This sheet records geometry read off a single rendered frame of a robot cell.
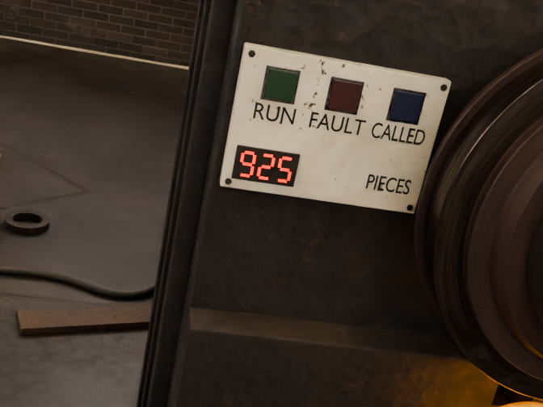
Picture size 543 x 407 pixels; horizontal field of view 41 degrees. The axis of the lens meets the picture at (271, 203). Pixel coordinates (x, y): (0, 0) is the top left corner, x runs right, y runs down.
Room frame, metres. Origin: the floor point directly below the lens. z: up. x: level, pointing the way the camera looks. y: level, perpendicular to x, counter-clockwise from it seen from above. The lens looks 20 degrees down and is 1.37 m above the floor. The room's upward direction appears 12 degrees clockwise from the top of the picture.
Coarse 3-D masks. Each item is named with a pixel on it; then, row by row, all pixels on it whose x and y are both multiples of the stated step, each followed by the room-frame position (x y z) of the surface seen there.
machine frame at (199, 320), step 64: (256, 0) 0.88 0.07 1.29; (320, 0) 0.89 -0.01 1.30; (384, 0) 0.91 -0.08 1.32; (448, 0) 0.92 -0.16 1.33; (512, 0) 0.94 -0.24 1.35; (192, 64) 1.37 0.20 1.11; (384, 64) 0.91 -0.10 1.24; (448, 64) 0.93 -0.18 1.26; (512, 64) 0.94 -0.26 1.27; (192, 128) 0.96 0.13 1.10; (192, 192) 0.95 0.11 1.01; (256, 192) 0.89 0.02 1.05; (192, 256) 0.95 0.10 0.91; (256, 256) 0.89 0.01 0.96; (320, 256) 0.91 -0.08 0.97; (384, 256) 0.92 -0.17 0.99; (192, 320) 0.84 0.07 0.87; (256, 320) 0.88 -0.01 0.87; (320, 320) 0.91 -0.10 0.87; (384, 320) 0.93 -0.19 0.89; (192, 384) 0.83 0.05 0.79; (256, 384) 0.84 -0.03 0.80; (320, 384) 0.86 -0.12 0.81; (384, 384) 0.87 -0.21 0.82; (448, 384) 0.89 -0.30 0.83
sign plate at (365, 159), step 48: (240, 96) 0.86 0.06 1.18; (384, 96) 0.89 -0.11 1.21; (432, 96) 0.90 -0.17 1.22; (240, 144) 0.86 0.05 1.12; (288, 144) 0.87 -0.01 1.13; (336, 144) 0.88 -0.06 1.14; (384, 144) 0.89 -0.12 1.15; (432, 144) 0.91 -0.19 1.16; (288, 192) 0.87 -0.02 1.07; (336, 192) 0.89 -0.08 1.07; (384, 192) 0.90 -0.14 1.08
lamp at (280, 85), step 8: (272, 72) 0.86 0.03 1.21; (280, 72) 0.86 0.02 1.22; (288, 72) 0.86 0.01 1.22; (272, 80) 0.86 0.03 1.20; (280, 80) 0.86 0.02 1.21; (288, 80) 0.86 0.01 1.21; (296, 80) 0.87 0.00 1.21; (272, 88) 0.86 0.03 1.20; (280, 88) 0.86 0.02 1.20; (288, 88) 0.86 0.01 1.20; (264, 96) 0.86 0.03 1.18; (272, 96) 0.86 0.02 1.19; (280, 96) 0.86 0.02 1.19; (288, 96) 0.86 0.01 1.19
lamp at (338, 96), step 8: (336, 80) 0.88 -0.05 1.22; (336, 88) 0.88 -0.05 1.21; (344, 88) 0.88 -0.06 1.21; (352, 88) 0.88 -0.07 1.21; (360, 88) 0.88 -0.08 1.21; (336, 96) 0.88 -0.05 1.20; (344, 96) 0.88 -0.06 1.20; (352, 96) 0.88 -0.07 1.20; (328, 104) 0.87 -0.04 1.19; (336, 104) 0.88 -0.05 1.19; (344, 104) 0.88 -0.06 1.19; (352, 104) 0.88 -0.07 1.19
